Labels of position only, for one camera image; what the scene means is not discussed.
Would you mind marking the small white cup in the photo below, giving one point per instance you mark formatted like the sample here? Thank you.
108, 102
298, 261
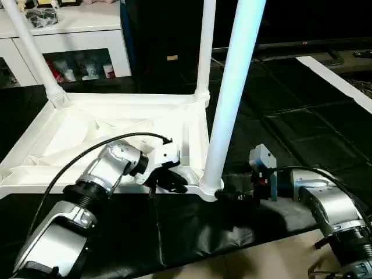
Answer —
108, 71

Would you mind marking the grey crumpled object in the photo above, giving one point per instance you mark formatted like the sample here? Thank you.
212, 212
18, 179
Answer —
42, 18

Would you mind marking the white plastic table leg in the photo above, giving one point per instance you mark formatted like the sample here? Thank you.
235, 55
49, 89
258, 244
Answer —
205, 52
232, 87
35, 52

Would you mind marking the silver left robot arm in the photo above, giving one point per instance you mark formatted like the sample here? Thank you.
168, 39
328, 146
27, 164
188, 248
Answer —
110, 168

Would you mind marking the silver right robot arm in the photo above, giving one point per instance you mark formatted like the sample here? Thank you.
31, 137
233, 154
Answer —
331, 203

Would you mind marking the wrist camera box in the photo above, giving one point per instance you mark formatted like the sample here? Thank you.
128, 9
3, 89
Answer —
163, 158
261, 160

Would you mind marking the white plastic table top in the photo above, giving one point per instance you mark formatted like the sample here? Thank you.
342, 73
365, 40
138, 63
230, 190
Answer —
70, 128

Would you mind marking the white flat strip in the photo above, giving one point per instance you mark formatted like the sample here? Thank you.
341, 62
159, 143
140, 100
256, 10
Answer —
337, 81

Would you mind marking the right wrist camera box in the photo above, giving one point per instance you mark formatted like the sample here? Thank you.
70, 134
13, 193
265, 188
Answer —
261, 160

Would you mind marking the dark long rail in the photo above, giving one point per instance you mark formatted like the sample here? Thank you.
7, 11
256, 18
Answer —
290, 48

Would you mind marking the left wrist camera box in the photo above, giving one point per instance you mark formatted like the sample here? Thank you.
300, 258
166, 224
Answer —
163, 158

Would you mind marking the white glass-door cabinet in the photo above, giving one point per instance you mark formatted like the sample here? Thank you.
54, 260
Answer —
87, 29

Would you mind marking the small tan box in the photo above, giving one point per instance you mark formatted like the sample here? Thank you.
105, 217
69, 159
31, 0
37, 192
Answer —
172, 58

